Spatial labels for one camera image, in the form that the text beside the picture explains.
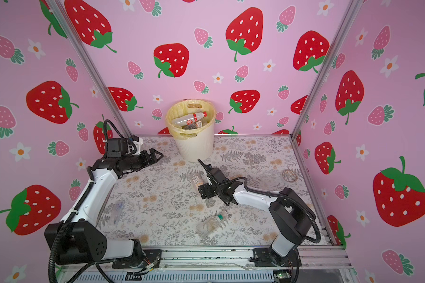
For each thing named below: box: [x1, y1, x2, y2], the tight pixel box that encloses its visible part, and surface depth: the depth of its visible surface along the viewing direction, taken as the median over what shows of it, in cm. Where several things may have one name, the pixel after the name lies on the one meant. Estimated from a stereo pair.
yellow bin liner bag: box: [165, 99, 217, 140], surface depth 100 cm
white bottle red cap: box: [171, 111, 208, 126], surface depth 98 cm
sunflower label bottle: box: [181, 120, 203, 130], surface depth 100 cm
